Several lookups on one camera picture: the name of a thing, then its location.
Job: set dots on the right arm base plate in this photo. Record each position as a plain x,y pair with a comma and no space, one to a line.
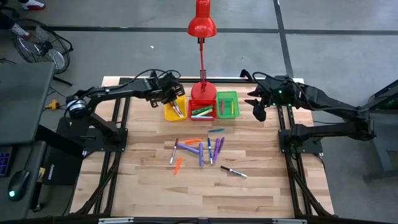
314,147

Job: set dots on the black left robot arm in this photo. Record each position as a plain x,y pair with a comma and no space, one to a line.
105,91

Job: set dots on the black floor fan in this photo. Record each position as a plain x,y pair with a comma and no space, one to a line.
43,48

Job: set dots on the cyan Sharpie highlighter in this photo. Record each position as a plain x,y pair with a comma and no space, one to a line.
202,117

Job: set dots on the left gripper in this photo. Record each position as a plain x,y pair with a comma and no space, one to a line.
169,88

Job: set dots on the person's leg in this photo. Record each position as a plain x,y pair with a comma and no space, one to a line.
7,20

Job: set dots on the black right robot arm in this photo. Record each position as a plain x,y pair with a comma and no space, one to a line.
326,99

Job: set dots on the blue Expo marker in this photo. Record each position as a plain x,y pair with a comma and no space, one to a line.
210,151

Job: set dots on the black computer case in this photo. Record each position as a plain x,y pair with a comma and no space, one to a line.
62,168

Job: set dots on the red plastic basket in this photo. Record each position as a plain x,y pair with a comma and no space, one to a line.
199,102

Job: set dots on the dark grey desk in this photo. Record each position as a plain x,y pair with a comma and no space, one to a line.
18,208

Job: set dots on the yellow plug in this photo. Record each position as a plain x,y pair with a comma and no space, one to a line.
53,104

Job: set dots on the black aluminium table frame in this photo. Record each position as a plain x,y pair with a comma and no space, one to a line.
228,80

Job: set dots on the chunky purple marker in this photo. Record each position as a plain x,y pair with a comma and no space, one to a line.
216,150

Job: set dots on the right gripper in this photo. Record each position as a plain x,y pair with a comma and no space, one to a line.
276,90

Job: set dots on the black computer mouse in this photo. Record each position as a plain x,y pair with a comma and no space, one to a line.
18,183

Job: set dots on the silver metal bracket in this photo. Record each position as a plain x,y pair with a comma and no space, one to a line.
289,221
115,221

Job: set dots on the black keyboard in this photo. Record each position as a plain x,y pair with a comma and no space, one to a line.
4,161

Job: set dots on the white and red shoe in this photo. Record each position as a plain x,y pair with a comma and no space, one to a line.
20,31
32,4

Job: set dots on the slim yellow highlighter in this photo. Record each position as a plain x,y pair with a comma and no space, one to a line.
232,107

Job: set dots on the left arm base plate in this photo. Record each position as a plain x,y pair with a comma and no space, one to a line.
121,146

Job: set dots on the black Expo marker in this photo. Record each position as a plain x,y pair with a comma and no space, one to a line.
233,171

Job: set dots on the dark grey metal stand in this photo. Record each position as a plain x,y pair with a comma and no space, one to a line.
382,149

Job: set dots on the green plastic basket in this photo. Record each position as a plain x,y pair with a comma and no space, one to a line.
227,113

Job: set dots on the red desk lamp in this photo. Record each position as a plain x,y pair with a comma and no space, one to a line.
202,25

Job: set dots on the purple highlighter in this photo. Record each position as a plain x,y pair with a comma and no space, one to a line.
188,148
201,155

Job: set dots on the orange highlighter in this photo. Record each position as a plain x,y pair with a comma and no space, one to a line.
177,166
192,141

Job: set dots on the grey side desk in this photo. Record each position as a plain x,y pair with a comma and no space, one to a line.
25,102

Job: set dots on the yellow plastic basket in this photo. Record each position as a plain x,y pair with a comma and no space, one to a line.
168,116

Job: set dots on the violet pen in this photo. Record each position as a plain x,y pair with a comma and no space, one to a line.
221,145

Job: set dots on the green highlighter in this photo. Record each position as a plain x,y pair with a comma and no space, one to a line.
200,110

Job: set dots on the pink highlighter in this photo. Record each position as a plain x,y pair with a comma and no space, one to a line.
222,106

